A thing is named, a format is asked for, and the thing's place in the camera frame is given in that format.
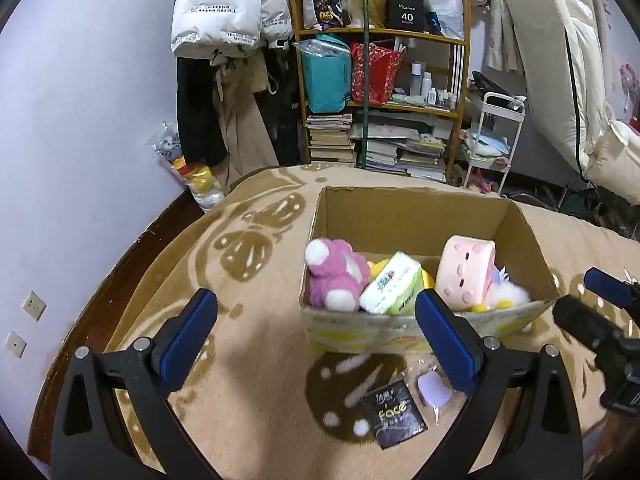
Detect dark hanging clothes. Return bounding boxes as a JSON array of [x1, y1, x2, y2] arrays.
[[262, 42, 308, 168]]

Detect black hanging garment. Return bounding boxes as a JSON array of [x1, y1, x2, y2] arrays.
[[175, 55, 228, 167]]

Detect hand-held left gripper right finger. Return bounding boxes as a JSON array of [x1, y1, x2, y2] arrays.
[[414, 288, 585, 480]]

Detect white trolley cart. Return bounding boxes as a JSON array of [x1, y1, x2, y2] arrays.
[[457, 91, 526, 196]]

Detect green tissue pack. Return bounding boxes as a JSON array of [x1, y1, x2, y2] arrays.
[[359, 251, 425, 315]]

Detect white padded recliner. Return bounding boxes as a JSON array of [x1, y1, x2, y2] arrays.
[[502, 0, 640, 192]]

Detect blond wig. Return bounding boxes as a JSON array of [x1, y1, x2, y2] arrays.
[[340, 0, 390, 28]]

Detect white fluffy plush toy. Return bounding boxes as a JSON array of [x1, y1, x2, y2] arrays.
[[472, 267, 531, 311]]

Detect white patterned curtain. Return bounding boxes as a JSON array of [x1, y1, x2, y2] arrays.
[[450, 0, 611, 71]]

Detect stack of books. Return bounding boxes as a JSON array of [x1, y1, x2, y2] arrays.
[[306, 114, 357, 163]]

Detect black sachet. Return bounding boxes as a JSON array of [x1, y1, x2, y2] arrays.
[[361, 380, 428, 450]]

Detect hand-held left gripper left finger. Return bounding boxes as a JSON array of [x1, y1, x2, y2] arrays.
[[51, 287, 223, 480]]

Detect black box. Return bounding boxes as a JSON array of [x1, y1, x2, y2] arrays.
[[386, 0, 426, 33]]

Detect wall socket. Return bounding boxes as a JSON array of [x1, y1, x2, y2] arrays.
[[21, 291, 47, 321], [4, 331, 27, 358]]

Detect red patterned bag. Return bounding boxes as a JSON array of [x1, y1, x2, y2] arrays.
[[350, 42, 406, 106]]

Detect cardboard box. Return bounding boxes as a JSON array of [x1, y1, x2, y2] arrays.
[[299, 186, 560, 353]]

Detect beige patterned blanket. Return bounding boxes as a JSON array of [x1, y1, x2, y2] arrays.
[[102, 162, 640, 480]]

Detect pink plush toy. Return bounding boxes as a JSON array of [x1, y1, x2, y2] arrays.
[[305, 238, 372, 312]]

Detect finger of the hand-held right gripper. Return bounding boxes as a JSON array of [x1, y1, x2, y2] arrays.
[[583, 267, 640, 337], [552, 294, 640, 413]]

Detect row of cosmetic bottles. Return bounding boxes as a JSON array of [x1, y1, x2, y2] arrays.
[[411, 61, 457, 109]]

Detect white puffer jacket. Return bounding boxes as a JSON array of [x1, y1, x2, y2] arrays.
[[171, 0, 293, 58]]

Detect clear plastic bag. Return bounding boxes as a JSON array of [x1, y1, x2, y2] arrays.
[[419, 0, 465, 39]]

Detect beige hanging trousers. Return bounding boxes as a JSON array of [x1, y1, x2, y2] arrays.
[[212, 52, 281, 188]]

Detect teal bag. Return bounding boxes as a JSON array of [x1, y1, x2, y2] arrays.
[[298, 35, 352, 113]]

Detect yellow plush toy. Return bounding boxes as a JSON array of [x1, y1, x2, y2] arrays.
[[367, 258, 436, 291]]

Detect pile of books and papers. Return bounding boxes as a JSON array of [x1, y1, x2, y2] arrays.
[[350, 112, 448, 182]]

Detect pink swirl roll plush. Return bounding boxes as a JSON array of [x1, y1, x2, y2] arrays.
[[434, 235, 497, 307]]

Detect green pole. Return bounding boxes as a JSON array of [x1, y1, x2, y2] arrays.
[[357, 0, 375, 168]]

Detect plastic bag of toys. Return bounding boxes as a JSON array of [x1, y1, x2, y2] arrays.
[[152, 121, 230, 212]]

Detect wooden shelf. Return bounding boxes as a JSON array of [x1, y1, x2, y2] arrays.
[[287, 0, 472, 183]]

